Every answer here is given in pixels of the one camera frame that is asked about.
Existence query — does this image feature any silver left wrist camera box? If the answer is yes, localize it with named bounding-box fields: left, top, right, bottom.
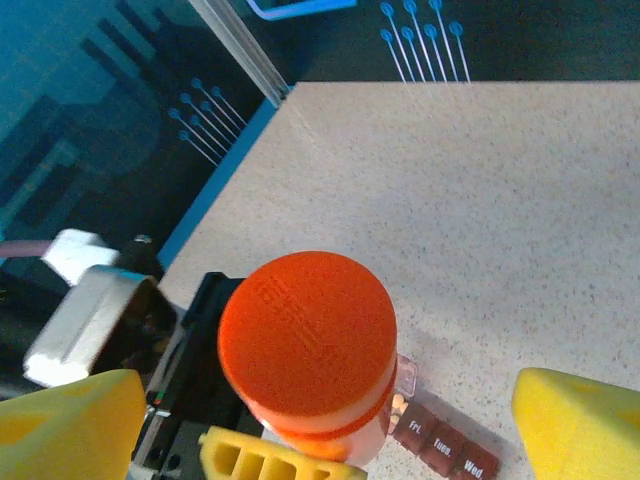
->
left=22, top=227, right=180, bottom=389

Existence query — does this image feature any orange bottle cap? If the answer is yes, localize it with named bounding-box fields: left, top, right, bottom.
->
left=217, top=250, right=399, bottom=444

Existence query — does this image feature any aluminium frame post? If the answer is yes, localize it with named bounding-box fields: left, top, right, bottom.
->
left=187, top=0, right=295, bottom=109

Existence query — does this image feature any brown weekly pill organizer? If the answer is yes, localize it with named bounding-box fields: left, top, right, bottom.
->
left=385, top=353, right=502, bottom=480

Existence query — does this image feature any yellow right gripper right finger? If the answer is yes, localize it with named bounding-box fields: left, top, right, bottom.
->
left=510, top=367, right=640, bottom=480

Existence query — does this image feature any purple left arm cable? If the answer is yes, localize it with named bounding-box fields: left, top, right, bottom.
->
left=0, top=238, right=54, bottom=260

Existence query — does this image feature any translucent orange pill bottle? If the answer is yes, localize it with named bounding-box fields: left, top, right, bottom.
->
left=257, top=384, right=399, bottom=466

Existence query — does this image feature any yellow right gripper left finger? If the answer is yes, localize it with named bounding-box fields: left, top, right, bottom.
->
left=0, top=368, right=148, bottom=480

